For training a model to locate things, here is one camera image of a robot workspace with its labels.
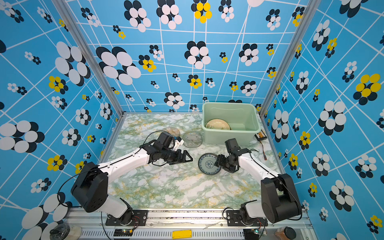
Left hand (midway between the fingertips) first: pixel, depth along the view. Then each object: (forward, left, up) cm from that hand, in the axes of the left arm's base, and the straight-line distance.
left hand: (190, 159), depth 81 cm
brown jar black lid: (-32, -41, -4) cm, 53 cm away
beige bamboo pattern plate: (+32, -19, -7) cm, 38 cm away
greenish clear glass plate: (+22, -1, -12) cm, 25 cm away
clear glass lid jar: (-32, +52, -2) cm, 61 cm away
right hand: (+1, -18, -9) cm, 20 cm away
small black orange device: (+24, -49, -11) cm, 56 cm away
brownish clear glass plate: (+29, +14, -12) cm, 34 cm away
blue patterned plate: (+3, -9, -12) cm, 15 cm away
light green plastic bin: (+36, -37, -4) cm, 52 cm away
